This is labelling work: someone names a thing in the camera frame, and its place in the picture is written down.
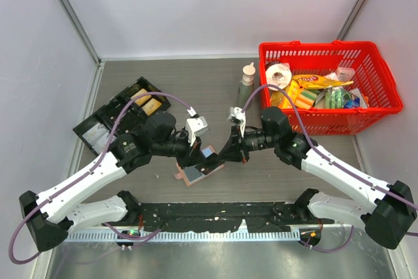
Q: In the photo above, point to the silver card stack upper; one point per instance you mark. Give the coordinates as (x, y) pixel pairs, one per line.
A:
(94, 133)

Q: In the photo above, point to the green pump bottle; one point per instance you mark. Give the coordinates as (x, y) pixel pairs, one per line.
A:
(246, 86)

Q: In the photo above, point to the white small packet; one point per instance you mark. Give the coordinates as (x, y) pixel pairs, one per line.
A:
(345, 74)

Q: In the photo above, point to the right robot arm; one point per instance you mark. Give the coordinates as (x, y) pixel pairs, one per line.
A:
(303, 153)

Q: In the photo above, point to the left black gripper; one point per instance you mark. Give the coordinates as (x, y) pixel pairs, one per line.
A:
(192, 155)

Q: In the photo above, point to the black card organizer tray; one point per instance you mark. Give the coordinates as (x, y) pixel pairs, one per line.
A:
(134, 118)

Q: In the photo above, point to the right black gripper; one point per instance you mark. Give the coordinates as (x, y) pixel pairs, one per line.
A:
(236, 148)

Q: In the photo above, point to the yellow chips bag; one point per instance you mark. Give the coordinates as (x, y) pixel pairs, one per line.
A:
(316, 82)

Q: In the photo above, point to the gold card stack lower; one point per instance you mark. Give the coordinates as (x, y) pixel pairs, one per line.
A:
(151, 106)

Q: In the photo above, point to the yellow green sponge pack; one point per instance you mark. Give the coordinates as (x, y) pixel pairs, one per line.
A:
(300, 96)

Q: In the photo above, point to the toilet paper roll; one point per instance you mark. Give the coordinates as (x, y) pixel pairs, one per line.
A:
(279, 75)

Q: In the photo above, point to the gold card stack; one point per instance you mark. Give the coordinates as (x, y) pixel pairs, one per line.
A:
(151, 106)
(141, 97)

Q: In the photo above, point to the green packaged item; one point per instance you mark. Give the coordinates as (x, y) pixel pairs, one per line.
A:
(334, 98)

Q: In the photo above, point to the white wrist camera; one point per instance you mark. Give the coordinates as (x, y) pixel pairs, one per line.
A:
(195, 126)
(238, 117)

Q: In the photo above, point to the black card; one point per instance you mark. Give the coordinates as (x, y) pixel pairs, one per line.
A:
(207, 167)

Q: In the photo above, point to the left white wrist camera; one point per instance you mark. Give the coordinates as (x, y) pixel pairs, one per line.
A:
(195, 126)

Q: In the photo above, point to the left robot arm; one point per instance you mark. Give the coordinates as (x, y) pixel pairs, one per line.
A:
(52, 215)

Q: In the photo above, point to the blue packaged item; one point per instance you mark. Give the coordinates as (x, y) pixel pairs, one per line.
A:
(354, 101)

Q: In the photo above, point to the red shopping basket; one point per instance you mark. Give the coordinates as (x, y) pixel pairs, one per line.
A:
(372, 77)

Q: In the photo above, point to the pink card holder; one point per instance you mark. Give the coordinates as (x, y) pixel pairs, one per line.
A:
(194, 174)

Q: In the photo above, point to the gold card stack upper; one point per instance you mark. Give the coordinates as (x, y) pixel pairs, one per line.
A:
(141, 97)

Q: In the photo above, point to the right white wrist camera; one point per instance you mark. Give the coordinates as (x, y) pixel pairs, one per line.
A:
(238, 117)

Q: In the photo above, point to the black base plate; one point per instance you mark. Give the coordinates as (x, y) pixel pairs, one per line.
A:
(259, 217)

